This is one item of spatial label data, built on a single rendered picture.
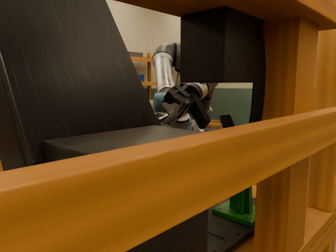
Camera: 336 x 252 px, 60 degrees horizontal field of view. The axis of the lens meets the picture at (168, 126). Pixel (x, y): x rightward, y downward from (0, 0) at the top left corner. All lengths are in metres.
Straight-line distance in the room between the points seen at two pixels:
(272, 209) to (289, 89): 0.31
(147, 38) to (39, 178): 8.08
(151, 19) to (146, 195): 8.21
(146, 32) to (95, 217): 8.06
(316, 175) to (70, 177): 1.08
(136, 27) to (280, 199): 7.50
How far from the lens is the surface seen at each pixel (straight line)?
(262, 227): 0.87
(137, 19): 8.15
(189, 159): 0.34
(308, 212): 1.23
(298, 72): 0.77
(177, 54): 1.40
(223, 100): 9.48
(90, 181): 0.25
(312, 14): 0.77
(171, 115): 0.85
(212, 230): 0.97
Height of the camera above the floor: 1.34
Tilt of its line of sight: 8 degrees down
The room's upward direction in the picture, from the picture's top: straight up
